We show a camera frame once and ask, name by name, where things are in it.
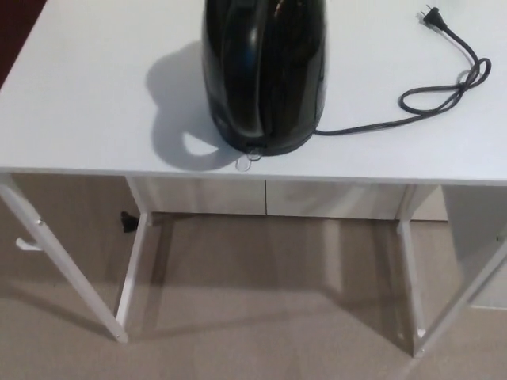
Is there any clear kettle switch lever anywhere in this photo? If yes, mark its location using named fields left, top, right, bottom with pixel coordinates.
left=234, top=150, right=263, bottom=172

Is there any black kettle base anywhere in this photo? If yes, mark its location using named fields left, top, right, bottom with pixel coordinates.
left=231, top=132, right=318, bottom=157

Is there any white table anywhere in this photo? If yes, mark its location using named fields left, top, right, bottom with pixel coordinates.
left=125, top=177, right=507, bottom=308

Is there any black electric kettle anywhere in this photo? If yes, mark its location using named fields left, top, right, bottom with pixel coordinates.
left=200, top=0, right=328, bottom=156

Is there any white hook on table leg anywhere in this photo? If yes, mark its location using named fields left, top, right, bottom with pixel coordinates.
left=15, top=236, right=40, bottom=253

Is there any dark red panel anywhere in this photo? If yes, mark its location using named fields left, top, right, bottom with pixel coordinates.
left=0, top=0, right=43, bottom=90

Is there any black power cord with plug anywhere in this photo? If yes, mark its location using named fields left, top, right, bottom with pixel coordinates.
left=314, top=3, right=492, bottom=138

